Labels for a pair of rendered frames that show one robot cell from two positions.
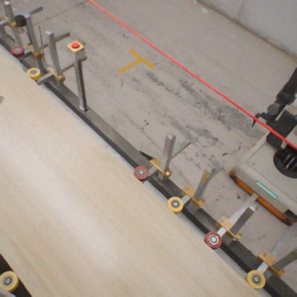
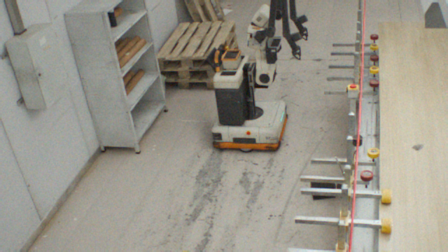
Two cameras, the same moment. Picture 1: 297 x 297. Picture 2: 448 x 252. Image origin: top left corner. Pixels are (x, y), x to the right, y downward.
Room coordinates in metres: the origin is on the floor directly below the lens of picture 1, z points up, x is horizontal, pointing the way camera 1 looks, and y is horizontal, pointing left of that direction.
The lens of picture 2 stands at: (3.35, 3.00, 2.87)
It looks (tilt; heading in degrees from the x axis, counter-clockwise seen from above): 31 degrees down; 249
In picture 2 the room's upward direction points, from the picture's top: 8 degrees counter-clockwise
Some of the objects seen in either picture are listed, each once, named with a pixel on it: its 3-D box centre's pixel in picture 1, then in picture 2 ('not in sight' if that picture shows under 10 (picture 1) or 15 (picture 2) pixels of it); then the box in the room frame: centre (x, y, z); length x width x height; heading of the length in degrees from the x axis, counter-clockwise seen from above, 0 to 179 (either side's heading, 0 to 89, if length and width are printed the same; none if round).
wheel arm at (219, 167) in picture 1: (196, 189); (351, 78); (0.87, -0.30, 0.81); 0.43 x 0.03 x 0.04; 141
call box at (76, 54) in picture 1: (76, 51); (353, 92); (1.43, 0.47, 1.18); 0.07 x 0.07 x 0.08; 51
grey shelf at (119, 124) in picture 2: not in sight; (121, 67); (2.50, -2.02, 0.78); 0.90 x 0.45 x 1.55; 51
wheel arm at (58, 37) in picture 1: (43, 45); (334, 180); (1.85, 0.84, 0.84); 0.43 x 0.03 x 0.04; 141
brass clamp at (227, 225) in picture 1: (229, 228); not in sight; (0.66, -0.47, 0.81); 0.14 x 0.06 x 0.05; 51
